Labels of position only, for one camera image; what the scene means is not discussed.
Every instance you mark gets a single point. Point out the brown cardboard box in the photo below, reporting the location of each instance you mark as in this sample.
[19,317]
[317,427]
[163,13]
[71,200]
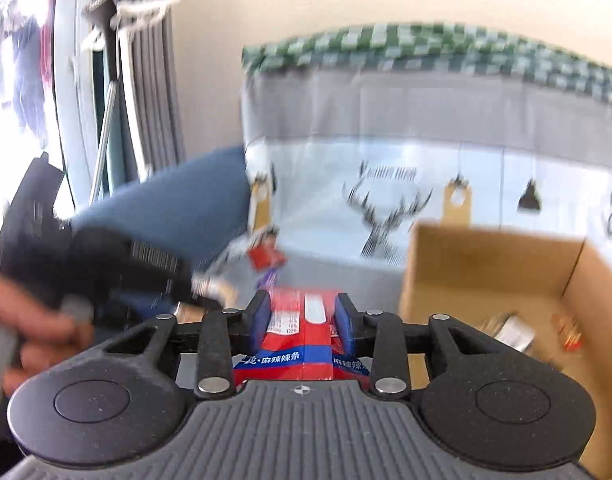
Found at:
[486,270]

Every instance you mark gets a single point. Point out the green checked cloth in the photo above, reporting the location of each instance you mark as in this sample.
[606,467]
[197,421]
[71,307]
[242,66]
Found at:
[436,45]

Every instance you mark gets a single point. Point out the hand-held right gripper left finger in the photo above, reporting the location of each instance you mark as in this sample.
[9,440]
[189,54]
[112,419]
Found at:
[260,321]

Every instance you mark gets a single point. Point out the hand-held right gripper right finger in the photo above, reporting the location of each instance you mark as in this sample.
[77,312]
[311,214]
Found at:
[343,325]

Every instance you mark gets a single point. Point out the dark hanging clothes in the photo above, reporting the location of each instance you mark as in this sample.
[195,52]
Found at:
[28,55]

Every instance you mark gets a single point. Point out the red and blue snack packet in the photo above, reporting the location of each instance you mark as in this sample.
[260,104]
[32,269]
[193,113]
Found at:
[291,355]

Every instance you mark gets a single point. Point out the white clothes hanger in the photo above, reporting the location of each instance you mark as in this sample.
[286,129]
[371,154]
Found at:
[145,10]

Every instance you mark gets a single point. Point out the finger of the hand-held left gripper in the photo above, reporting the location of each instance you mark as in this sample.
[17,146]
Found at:
[203,303]

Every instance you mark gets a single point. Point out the white window frame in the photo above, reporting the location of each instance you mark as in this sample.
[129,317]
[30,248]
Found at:
[73,85]

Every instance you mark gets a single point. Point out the blue sofa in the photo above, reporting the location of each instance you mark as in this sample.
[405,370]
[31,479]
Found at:
[175,200]

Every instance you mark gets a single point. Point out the person's left hand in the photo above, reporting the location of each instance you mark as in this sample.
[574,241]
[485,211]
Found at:
[30,327]

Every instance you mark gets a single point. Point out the silver snack packet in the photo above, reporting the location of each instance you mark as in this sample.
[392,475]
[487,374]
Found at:
[511,332]

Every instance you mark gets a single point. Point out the small red snack packet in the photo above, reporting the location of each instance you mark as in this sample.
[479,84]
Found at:
[266,257]

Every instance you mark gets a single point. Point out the grey deer print cloth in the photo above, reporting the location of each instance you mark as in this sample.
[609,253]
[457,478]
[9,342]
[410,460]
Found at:
[386,125]

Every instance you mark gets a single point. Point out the orange snack packet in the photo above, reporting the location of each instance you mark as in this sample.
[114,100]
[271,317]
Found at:
[567,335]

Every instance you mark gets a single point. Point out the grey curtain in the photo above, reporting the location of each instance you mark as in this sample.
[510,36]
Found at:
[155,85]

